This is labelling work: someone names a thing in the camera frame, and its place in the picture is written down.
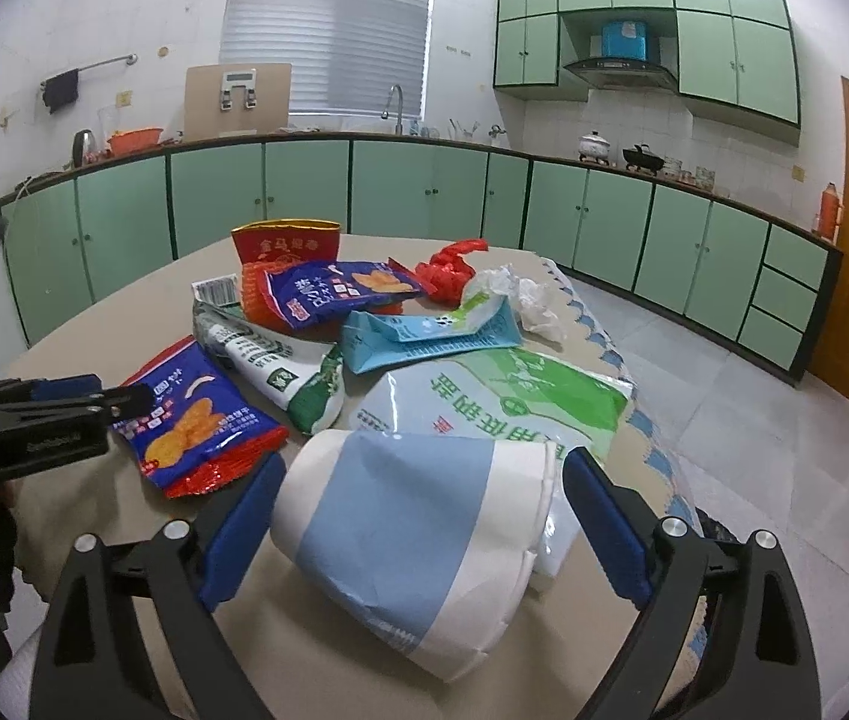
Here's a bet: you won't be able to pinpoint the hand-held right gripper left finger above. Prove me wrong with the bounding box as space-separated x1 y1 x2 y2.
30 451 288 720

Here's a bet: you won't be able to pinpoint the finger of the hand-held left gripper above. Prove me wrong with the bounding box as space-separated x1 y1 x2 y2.
0 385 160 430
0 373 104 412

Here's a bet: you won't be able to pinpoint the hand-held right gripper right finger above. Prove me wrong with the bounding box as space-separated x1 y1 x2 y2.
560 446 823 720

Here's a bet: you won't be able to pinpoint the large blue snack packet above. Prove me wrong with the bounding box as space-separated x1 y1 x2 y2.
110 337 290 502

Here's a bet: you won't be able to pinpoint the white and blue paper roll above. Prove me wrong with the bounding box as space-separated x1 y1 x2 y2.
270 429 559 683

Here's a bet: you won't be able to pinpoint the blue milk carton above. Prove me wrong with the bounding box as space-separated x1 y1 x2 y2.
340 291 524 376

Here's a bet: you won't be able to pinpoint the blue white crochet cloth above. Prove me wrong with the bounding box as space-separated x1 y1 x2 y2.
540 255 703 541

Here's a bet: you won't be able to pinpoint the beige tablecloth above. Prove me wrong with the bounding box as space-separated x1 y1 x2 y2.
4 229 695 720

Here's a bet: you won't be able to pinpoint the white green packet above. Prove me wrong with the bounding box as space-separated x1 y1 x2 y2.
191 300 346 436

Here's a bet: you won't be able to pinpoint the large white green plastic bag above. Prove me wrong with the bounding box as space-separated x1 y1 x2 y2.
349 345 639 578

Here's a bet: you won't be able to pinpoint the red snack bag gold rim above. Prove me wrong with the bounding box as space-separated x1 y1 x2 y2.
231 219 343 323

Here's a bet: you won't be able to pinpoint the crumpled white tissue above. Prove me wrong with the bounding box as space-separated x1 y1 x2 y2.
461 264 523 310
515 277 584 344

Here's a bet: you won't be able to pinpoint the small blue snack packet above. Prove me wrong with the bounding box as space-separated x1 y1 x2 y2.
265 259 436 331

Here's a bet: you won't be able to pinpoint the orange basin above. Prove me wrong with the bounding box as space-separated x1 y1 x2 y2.
107 127 165 157

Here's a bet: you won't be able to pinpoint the red plastic bag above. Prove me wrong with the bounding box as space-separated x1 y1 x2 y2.
415 238 489 308

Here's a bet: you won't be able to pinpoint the black towel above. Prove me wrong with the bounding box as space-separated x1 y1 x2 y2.
44 69 80 115

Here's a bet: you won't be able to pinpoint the beige cutting board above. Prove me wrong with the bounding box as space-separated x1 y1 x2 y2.
184 64 292 140

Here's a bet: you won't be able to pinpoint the metal towel bar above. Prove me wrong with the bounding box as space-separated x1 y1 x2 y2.
39 54 138 89

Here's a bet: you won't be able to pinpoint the green lower cabinets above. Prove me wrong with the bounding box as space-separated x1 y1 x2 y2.
0 131 843 391

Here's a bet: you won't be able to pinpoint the green cabinets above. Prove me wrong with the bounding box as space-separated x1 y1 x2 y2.
493 0 802 128
0 131 843 391

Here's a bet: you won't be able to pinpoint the orange thermos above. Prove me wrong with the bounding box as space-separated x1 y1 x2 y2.
814 181 843 237

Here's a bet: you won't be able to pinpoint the white window blind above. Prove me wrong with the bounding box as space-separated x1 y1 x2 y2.
218 0 436 121

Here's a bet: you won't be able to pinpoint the range hood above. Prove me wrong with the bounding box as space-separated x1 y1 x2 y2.
563 56 679 92

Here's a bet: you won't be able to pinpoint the green upper cabinets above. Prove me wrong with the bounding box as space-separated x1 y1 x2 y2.
493 0 802 128

